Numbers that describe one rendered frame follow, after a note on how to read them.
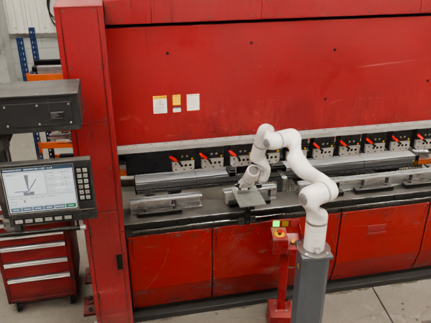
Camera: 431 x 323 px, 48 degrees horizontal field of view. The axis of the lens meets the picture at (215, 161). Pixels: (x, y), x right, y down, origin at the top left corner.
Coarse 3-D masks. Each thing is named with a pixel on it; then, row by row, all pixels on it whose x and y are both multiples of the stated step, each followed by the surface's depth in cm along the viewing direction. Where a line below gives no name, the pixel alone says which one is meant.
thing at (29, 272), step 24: (0, 216) 332; (0, 240) 340; (24, 240) 346; (48, 240) 350; (72, 240) 375; (0, 264) 349; (24, 264) 352; (48, 264) 358; (72, 264) 362; (24, 288) 363; (48, 288) 367; (72, 288) 372
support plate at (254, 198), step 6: (234, 192) 340; (252, 192) 340; (258, 192) 340; (240, 198) 333; (246, 198) 333; (252, 198) 333; (258, 198) 333; (240, 204) 325; (246, 204) 325; (252, 204) 325; (258, 204) 326; (264, 204) 327
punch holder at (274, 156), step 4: (268, 152) 337; (272, 152) 338; (276, 152) 339; (264, 156) 338; (268, 156) 338; (272, 156) 340; (276, 156) 340; (268, 160) 340; (272, 160) 340; (276, 160) 341
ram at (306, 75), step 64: (128, 64) 292; (192, 64) 300; (256, 64) 308; (320, 64) 317; (384, 64) 327; (128, 128) 309; (192, 128) 318; (256, 128) 328; (320, 128) 338; (384, 128) 349
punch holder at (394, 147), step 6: (390, 132) 355; (396, 132) 352; (402, 132) 353; (408, 132) 354; (390, 138) 356; (402, 138) 356; (390, 144) 357; (396, 144) 356; (402, 144) 359; (408, 144) 359; (390, 150) 360; (396, 150) 359; (402, 150) 360
